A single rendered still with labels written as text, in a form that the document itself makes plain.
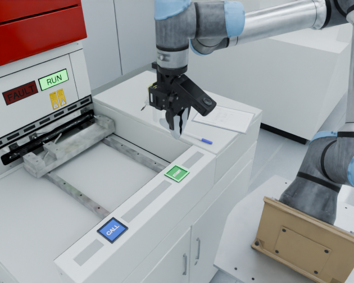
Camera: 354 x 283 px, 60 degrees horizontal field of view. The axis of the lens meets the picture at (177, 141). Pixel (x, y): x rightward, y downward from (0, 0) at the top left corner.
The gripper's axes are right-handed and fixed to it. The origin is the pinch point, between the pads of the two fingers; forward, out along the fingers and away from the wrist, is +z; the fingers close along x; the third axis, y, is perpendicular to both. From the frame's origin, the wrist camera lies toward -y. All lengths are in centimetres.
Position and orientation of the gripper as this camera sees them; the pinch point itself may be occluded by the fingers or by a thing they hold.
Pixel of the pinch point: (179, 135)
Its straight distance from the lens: 83.5
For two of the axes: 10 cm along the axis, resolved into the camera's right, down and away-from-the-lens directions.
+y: -7.9, -3.7, 4.9
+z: 0.0, 8.0, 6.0
